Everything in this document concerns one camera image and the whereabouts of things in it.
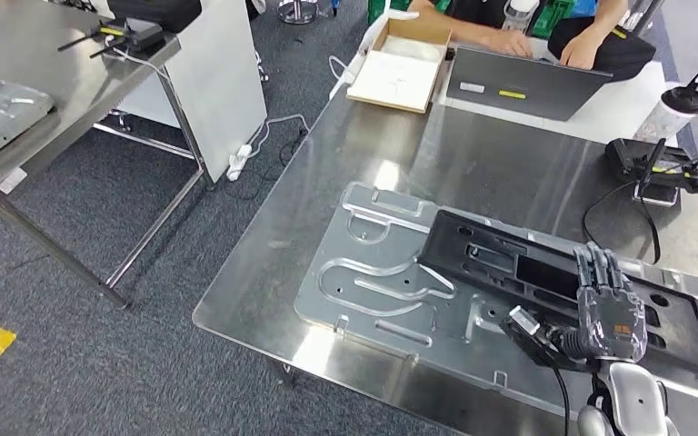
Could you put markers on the stainless steel workbench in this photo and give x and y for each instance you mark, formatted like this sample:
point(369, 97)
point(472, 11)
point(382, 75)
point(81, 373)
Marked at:
point(475, 156)

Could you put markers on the white panel board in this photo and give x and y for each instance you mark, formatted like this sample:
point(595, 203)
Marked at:
point(222, 90)

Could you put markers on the black plastic car part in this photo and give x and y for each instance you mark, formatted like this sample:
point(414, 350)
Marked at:
point(493, 259)

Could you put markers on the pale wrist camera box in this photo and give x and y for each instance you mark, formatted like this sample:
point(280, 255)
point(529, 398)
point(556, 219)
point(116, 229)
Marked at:
point(523, 319)

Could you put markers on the white power strip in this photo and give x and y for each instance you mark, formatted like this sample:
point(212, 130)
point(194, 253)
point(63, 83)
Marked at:
point(239, 163)

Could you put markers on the yellow laptop sticker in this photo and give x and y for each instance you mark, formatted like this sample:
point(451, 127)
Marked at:
point(511, 94)

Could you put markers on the black bag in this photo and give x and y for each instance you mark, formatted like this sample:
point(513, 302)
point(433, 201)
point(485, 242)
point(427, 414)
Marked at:
point(156, 12)
point(626, 57)

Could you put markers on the chrome stanchion post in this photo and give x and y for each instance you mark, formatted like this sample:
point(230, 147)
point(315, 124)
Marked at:
point(298, 11)

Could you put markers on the person's right forearm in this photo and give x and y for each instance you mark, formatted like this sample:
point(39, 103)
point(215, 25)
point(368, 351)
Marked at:
point(445, 24)

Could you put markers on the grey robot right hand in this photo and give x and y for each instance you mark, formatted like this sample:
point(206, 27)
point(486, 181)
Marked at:
point(611, 319)

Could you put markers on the person's right hand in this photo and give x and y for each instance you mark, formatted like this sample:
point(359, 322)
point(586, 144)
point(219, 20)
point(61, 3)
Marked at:
point(508, 43)

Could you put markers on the green plastic frame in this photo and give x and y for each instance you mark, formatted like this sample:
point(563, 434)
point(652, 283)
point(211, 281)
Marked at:
point(385, 9)
point(551, 18)

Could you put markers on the white paper label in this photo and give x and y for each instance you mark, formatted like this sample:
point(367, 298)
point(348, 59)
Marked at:
point(12, 180)

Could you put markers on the plastic cup with black lid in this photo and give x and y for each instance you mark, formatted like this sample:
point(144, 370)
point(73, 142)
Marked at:
point(662, 120)

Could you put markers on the black router with antennas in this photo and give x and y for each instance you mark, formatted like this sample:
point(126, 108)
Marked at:
point(138, 39)
point(626, 159)

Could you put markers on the grey laptop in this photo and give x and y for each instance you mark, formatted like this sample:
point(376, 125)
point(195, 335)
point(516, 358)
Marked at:
point(523, 69)

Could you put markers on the stainless steel table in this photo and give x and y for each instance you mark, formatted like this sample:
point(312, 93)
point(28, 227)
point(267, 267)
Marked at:
point(84, 90)

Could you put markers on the person's left forearm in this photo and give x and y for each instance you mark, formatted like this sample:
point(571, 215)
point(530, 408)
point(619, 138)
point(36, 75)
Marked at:
point(608, 15)

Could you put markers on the cardboard box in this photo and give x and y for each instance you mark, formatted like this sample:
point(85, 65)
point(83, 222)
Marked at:
point(394, 78)

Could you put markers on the white laptop sticker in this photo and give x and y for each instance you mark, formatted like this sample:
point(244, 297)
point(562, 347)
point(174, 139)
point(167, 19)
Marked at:
point(472, 87)

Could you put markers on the white desk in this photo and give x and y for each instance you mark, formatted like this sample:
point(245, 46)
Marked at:
point(626, 102)

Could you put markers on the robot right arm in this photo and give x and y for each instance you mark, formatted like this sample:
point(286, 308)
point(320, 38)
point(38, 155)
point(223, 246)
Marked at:
point(635, 397)

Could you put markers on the person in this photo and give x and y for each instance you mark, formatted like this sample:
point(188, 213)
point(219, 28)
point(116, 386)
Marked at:
point(475, 12)

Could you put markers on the clear water bottle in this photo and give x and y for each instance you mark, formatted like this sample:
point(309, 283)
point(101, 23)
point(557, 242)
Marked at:
point(517, 18)

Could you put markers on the person's left hand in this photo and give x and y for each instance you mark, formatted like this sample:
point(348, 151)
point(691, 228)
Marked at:
point(581, 51)

